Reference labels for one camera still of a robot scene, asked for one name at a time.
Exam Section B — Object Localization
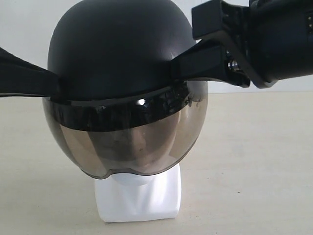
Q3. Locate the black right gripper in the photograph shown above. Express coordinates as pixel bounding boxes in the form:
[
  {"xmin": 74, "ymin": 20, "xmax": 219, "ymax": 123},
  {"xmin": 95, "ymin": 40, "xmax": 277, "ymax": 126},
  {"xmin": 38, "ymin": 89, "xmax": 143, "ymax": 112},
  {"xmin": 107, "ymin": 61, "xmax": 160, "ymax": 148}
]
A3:
[{"xmin": 170, "ymin": 0, "xmax": 277, "ymax": 89}]

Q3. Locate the black helmet with tinted visor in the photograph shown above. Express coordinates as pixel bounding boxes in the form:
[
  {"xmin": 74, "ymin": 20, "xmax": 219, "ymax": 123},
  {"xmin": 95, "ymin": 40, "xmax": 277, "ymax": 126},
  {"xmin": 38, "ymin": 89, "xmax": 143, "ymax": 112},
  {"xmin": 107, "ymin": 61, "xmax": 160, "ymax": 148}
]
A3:
[{"xmin": 43, "ymin": 0, "xmax": 208, "ymax": 179}]

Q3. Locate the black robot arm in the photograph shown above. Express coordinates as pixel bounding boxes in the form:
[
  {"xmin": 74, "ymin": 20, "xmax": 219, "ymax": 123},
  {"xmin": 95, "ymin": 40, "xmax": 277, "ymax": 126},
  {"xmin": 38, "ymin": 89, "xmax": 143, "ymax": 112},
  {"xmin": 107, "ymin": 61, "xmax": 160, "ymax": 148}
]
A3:
[{"xmin": 0, "ymin": 0, "xmax": 313, "ymax": 100}]

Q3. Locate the white mannequin head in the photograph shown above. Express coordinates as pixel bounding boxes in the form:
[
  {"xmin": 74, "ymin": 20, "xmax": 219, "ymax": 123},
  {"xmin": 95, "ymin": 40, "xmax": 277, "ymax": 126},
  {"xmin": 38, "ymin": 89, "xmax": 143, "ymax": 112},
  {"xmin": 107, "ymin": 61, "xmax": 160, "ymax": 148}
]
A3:
[{"xmin": 94, "ymin": 165, "xmax": 182, "ymax": 223}]

